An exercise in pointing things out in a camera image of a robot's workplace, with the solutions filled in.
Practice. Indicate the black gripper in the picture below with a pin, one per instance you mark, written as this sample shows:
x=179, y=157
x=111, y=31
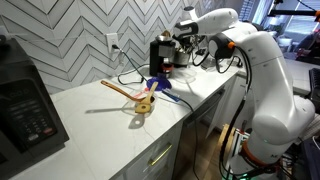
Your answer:
x=188, y=40

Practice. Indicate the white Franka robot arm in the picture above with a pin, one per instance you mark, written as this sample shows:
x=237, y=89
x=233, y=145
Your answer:
x=273, y=83

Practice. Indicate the clear plastic food container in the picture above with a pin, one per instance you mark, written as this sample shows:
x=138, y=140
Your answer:
x=185, y=76

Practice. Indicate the blue plastic container lid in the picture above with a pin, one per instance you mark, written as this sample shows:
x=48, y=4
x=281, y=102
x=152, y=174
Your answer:
x=158, y=84

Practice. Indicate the long wooden spoon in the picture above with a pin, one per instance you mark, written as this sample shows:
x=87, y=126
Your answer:
x=118, y=90

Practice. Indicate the steel utensil holder pot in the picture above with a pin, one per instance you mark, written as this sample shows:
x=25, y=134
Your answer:
x=181, y=60

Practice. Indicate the black silver coffee maker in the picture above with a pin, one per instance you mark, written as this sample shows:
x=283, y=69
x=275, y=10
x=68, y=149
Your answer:
x=158, y=56

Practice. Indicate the slotted wooden spatula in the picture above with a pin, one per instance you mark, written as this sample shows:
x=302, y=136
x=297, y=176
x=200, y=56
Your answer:
x=146, y=101

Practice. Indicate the small clear plastic tub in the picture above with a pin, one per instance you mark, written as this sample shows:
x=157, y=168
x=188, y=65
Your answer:
x=151, y=106

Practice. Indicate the wooden plank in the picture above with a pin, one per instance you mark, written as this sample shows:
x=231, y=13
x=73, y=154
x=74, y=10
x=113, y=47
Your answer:
x=224, y=140

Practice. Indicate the white counter cabinet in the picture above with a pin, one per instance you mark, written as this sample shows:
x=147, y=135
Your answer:
x=140, y=163

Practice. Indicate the black microwave oven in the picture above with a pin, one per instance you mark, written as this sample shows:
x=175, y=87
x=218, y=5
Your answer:
x=26, y=110

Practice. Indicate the white wall outlet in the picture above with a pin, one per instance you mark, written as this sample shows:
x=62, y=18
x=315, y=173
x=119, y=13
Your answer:
x=112, y=40

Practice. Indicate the aluminium robot stand frame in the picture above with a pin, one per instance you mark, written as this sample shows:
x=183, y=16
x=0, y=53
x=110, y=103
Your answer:
x=240, y=140

